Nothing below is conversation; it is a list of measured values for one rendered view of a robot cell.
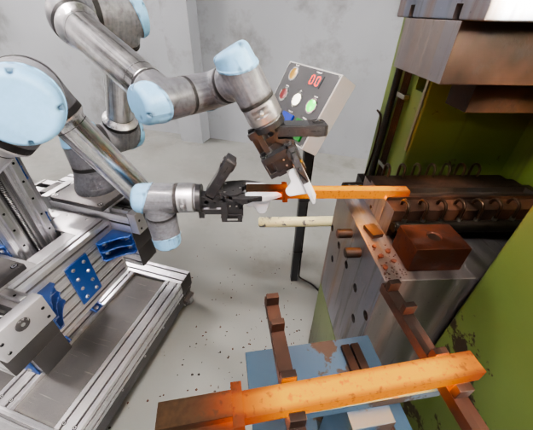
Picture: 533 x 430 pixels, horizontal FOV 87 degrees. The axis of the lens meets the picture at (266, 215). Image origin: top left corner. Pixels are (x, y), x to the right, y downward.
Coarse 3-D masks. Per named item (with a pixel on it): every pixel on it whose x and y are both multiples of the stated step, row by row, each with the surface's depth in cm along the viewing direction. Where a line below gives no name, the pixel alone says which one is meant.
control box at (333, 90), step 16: (288, 64) 119; (288, 80) 117; (304, 80) 109; (320, 80) 102; (336, 80) 96; (288, 96) 115; (304, 96) 107; (320, 96) 101; (336, 96) 98; (288, 112) 113; (304, 112) 106; (320, 112) 100; (336, 112) 102; (304, 144) 103; (320, 144) 106
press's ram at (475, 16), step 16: (416, 0) 57; (432, 0) 52; (448, 0) 48; (464, 0) 44; (480, 0) 41; (496, 0) 39; (512, 0) 39; (528, 0) 39; (400, 16) 63; (416, 16) 57; (432, 16) 52; (448, 16) 48; (464, 16) 44; (480, 16) 41; (496, 16) 40; (512, 16) 40; (528, 16) 41
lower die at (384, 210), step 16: (368, 176) 83; (384, 176) 83; (400, 176) 84; (464, 176) 84; (480, 176) 85; (496, 176) 85; (384, 208) 72; (400, 208) 68; (416, 208) 68; (432, 208) 68; (448, 208) 68; (496, 208) 68; (512, 208) 69; (528, 208) 69; (384, 224) 72
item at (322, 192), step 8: (248, 184) 70; (256, 184) 71; (264, 184) 71; (272, 184) 71; (280, 184) 71; (280, 192) 70; (320, 192) 70; (328, 192) 70; (336, 192) 70; (344, 192) 70; (352, 192) 70; (360, 192) 70; (368, 192) 71; (376, 192) 71; (384, 192) 71; (392, 192) 71; (400, 192) 71; (408, 192) 71
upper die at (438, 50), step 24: (408, 24) 60; (432, 24) 52; (456, 24) 46; (480, 24) 45; (504, 24) 45; (528, 24) 45; (408, 48) 60; (432, 48) 52; (456, 48) 47; (480, 48) 47; (504, 48) 47; (528, 48) 47; (408, 72) 60; (432, 72) 52; (456, 72) 49; (480, 72) 49; (504, 72) 50; (528, 72) 50
